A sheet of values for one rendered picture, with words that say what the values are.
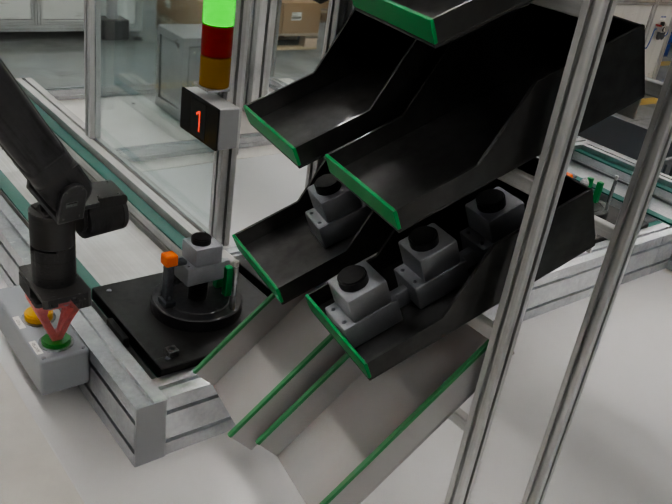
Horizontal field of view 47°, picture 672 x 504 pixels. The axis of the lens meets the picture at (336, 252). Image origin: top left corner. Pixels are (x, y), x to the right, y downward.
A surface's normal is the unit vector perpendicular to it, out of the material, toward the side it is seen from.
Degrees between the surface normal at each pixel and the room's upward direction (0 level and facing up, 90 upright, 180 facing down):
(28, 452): 0
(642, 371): 0
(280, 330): 45
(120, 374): 0
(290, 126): 25
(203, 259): 90
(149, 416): 90
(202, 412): 90
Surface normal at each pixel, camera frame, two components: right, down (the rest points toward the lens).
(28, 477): 0.14, -0.88
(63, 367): 0.61, 0.44
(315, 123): -0.25, -0.75
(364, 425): -0.52, -0.55
